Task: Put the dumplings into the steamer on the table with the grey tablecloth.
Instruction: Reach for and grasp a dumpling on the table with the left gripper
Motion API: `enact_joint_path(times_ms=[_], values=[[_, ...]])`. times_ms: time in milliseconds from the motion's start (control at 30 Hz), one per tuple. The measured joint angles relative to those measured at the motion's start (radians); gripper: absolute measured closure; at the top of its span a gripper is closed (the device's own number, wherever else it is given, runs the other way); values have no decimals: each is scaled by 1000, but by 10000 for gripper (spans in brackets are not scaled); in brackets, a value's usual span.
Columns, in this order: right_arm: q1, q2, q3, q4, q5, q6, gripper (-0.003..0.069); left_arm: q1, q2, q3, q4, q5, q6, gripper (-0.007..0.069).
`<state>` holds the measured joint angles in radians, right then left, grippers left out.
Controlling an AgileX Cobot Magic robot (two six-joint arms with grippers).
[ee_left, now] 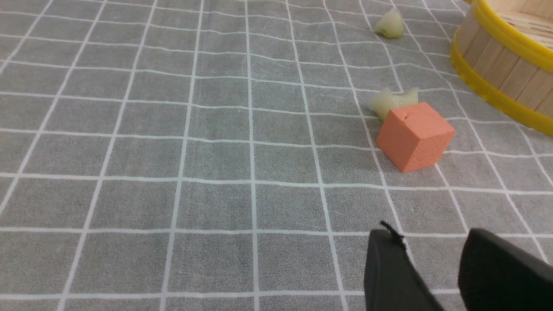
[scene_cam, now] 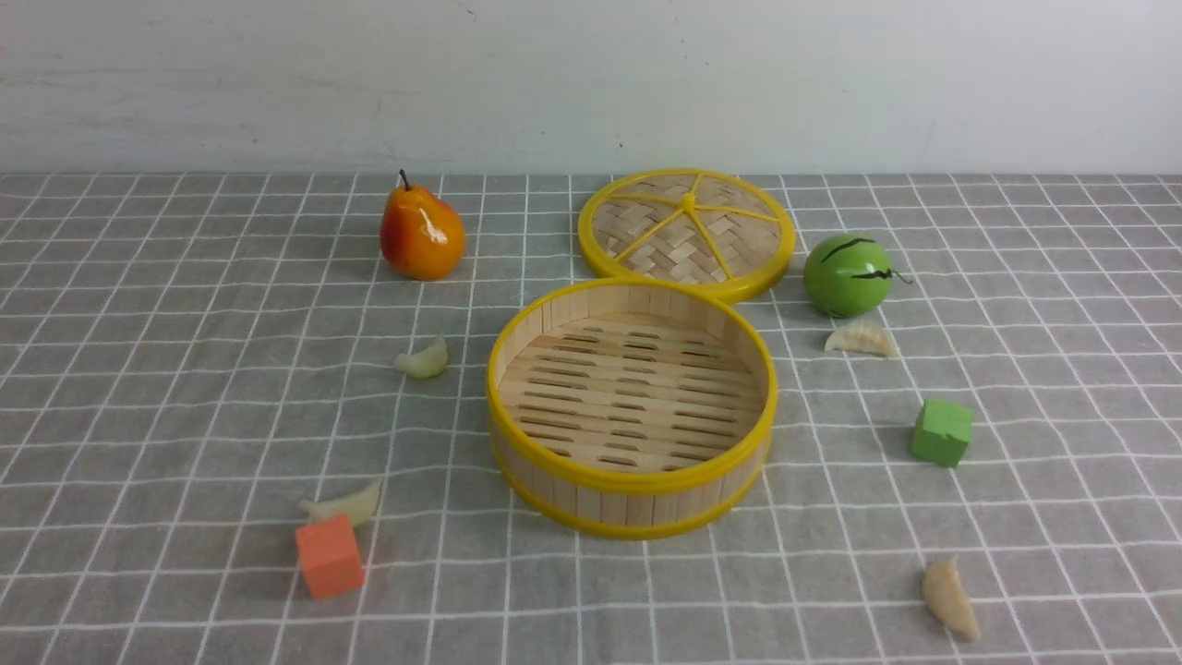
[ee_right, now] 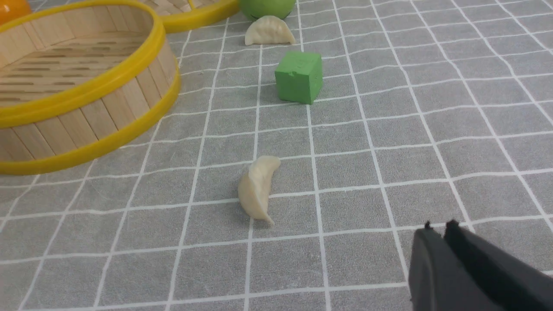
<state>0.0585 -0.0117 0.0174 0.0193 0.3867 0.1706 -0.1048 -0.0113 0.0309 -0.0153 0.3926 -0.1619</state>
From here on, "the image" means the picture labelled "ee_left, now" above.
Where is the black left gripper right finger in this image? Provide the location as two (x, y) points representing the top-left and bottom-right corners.
(458, 228), (553, 311)

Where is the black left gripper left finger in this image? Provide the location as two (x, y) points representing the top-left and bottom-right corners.
(364, 221), (444, 311)

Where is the pale dumpling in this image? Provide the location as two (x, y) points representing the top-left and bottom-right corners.
(368, 87), (419, 121)
(373, 8), (404, 39)

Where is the bamboo steamer tray yellow rim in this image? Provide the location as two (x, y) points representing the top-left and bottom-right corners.
(450, 0), (553, 136)

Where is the orange foam cube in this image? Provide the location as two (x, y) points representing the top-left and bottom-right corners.
(375, 102), (456, 173)

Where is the grey checked tablecloth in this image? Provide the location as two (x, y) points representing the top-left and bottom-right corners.
(0, 0), (552, 311)

